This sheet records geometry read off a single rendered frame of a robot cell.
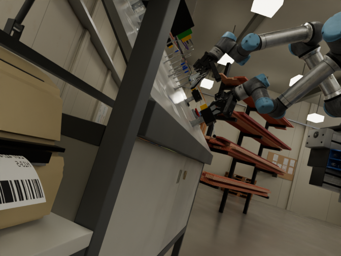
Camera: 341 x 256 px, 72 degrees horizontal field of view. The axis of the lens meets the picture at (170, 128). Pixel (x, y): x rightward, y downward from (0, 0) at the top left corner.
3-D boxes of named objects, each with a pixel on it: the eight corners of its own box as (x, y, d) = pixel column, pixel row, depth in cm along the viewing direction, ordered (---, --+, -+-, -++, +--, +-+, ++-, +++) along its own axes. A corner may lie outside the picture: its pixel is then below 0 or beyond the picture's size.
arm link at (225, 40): (239, 38, 126) (227, 28, 126) (226, 54, 127) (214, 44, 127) (236, 42, 134) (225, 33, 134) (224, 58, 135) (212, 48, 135)
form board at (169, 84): (142, 101, 42) (151, 97, 41) (28, -193, 70) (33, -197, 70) (209, 155, 153) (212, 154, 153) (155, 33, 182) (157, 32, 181)
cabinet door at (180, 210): (187, 225, 145) (204, 163, 149) (161, 254, 93) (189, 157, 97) (183, 224, 145) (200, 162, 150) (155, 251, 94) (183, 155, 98)
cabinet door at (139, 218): (159, 253, 93) (187, 157, 97) (64, 353, 41) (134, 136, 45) (155, 251, 93) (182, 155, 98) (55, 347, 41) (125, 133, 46)
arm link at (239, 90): (250, 99, 119) (242, 88, 115) (242, 103, 121) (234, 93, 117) (247, 90, 124) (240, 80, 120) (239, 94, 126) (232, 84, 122)
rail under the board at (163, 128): (210, 165, 152) (213, 155, 153) (145, 136, 40) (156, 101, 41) (202, 162, 154) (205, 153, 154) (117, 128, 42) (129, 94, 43)
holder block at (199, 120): (199, 143, 94) (222, 133, 92) (187, 116, 97) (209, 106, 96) (200, 145, 98) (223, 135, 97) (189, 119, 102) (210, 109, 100)
